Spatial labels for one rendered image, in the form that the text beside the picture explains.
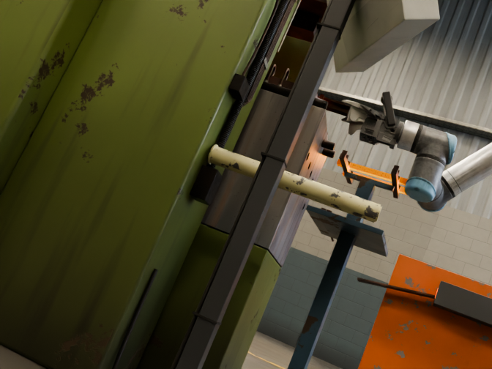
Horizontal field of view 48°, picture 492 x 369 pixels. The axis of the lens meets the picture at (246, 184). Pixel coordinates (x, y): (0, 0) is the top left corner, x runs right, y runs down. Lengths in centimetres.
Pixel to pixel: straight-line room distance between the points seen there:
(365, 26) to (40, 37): 80
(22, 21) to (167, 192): 59
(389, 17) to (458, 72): 925
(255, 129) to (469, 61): 903
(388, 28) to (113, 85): 70
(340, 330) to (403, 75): 457
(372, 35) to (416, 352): 400
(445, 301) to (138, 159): 382
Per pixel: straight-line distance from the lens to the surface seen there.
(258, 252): 155
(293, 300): 934
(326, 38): 125
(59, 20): 153
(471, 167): 187
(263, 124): 165
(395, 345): 504
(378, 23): 124
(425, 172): 173
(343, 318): 918
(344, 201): 132
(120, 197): 138
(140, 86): 147
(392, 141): 178
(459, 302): 491
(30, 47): 153
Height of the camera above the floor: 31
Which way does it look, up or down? 11 degrees up
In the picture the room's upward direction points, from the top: 23 degrees clockwise
